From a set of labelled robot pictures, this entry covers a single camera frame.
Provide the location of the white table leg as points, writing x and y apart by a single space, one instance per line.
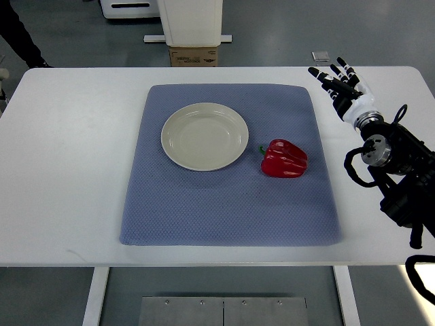
349 310
96 296

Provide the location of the cream round plate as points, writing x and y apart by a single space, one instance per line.
204 136

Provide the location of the white pedestal column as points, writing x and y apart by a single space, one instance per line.
194 23

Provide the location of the blue textured mat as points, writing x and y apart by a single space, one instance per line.
237 205

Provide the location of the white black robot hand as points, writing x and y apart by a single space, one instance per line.
351 96

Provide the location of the white machine base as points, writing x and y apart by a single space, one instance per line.
129 9

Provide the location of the small grey floor tile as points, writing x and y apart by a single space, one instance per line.
320 56

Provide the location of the brown cardboard box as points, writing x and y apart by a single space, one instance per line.
193 57

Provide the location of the white right table leg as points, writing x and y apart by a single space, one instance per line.
349 310

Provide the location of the person in black trousers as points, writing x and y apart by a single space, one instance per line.
15 34

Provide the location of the white left table leg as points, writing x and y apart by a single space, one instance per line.
96 296

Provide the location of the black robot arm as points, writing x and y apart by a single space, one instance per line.
401 166

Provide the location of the red bell pepper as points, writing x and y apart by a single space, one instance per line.
283 159

